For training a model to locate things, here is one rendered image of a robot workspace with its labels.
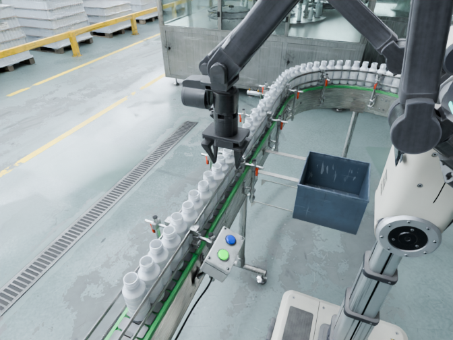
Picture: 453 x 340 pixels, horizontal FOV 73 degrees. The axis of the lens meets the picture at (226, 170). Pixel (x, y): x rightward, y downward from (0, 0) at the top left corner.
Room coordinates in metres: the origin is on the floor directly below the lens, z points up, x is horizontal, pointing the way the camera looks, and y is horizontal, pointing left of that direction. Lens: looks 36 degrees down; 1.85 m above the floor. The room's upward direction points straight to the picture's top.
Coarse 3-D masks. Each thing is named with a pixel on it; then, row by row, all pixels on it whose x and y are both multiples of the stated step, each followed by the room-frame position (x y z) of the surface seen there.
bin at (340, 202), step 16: (304, 160) 1.34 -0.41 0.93; (320, 160) 1.37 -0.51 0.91; (336, 160) 1.34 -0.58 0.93; (352, 160) 1.31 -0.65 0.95; (272, 176) 1.20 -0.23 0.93; (304, 176) 1.33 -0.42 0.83; (320, 176) 1.36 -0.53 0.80; (336, 176) 1.33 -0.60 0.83; (352, 176) 1.30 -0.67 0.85; (368, 176) 1.19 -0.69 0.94; (304, 192) 1.10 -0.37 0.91; (320, 192) 1.07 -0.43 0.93; (336, 192) 1.30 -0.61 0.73; (352, 192) 1.29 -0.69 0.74; (368, 192) 1.05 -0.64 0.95; (304, 208) 1.09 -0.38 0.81; (320, 208) 1.06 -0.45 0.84; (336, 208) 1.04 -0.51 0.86; (352, 208) 1.01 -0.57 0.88; (320, 224) 1.06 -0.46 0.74; (336, 224) 1.03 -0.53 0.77; (352, 224) 1.01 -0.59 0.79
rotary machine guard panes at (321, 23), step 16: (176, 0) 4.72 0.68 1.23; (192, 0) 4.63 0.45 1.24; (208, 0) 4.54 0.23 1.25; (224, 0) 4.45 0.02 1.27; (240, 0) 4.37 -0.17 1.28; (256, 0) 4.29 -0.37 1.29; (304, 0) 4.08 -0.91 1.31; (320, 0) 4.01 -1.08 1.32; (368, 0) 3.82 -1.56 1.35; (176, 16) 4.73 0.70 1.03; (192, 16) 4.63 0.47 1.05; (208, 16) 4.54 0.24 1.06; (224, 16) 4.45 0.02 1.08; (240, 16) 4.37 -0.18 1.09; (304, 16) 4.07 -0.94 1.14; (320, 16) 4.00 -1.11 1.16; (336, 16) 3.93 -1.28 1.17; (304, 32) 4.06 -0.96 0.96; (320, 32) 3.98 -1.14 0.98; (336, 32) 3.92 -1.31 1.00; (352, 32) 3.85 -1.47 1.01
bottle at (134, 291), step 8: (128, 280) 0.48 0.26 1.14; (136, 280) 0.46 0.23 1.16; (128, 288) 0.45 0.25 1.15; (136, 288) 0.45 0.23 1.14; (144, 288) 0.47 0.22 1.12; (128, 296) 0.44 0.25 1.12; (136, 296) 0.44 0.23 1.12; (144, 296) 0.45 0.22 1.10; (128, 304) 0.44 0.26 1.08; (136, 304) 0.44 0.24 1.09; (144, 304) 0.45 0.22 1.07; (144, 312) 0.44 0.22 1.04; (136, 320) 0.44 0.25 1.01
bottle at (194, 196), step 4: (192, 192) 0.81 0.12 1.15; (196, 192) 0.81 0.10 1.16; (192, 196) 0.78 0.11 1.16; (196, 196) 0.78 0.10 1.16; (188, 200) 0.80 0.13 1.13; (192, 200) 0.78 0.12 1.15; (196, 200) 0.78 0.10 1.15; (200, 200) 0.80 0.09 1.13; (196, 204) 0.78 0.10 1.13; (200, 204) 0.78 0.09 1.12; (196, 208) 0.77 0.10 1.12; (200, 208) 0.78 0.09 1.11; (200, 212) 0.77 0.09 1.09; (200, 220) 0.77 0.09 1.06; (200, 224) 0.77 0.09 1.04; (200, 228) 0.77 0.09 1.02
